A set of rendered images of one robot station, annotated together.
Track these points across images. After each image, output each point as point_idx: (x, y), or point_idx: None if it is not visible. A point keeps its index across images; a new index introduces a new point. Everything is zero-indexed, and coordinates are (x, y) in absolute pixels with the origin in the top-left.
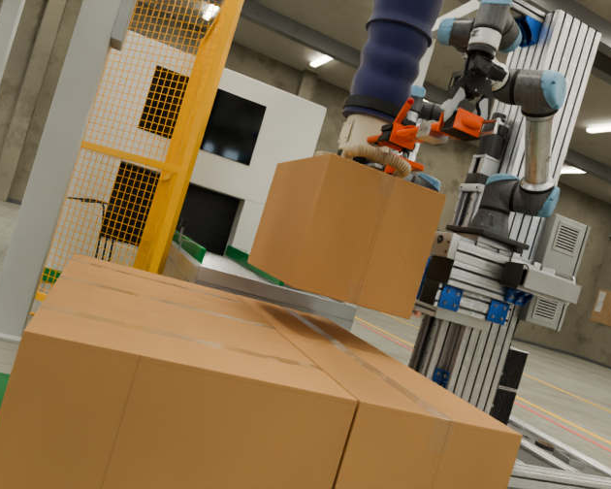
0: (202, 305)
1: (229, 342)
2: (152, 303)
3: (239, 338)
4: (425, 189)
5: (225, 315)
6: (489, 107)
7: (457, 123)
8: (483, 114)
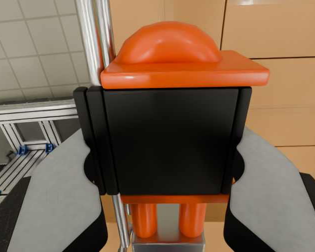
0: (257, 130)
1: (288, 14)
2: (306, 92)
3: (269, 40)
4: (110, 219)
5: (248, 112)
6: (7, 211)
7: (230, 52)
8: (65, 163)
